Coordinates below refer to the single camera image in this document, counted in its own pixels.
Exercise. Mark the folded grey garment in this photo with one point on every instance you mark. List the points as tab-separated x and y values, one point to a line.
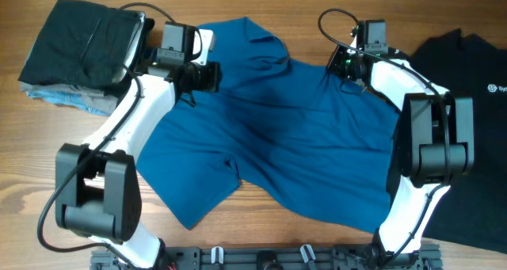
95	101

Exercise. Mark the blue polo shirt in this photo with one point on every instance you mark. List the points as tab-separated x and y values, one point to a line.
319	147

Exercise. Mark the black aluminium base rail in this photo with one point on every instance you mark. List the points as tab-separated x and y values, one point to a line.
334	258

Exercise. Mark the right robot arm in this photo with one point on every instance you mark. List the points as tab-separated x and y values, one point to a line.
434	142

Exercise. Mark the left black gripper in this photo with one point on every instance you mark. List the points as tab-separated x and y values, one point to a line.
214	74

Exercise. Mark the folded dark green garment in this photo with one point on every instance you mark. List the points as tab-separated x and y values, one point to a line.
82	44

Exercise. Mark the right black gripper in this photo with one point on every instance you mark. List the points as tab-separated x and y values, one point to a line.
333	65

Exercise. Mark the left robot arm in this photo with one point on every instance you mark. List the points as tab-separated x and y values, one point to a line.
97	192

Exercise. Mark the folded light blue garment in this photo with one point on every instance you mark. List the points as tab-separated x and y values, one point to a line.
71	100

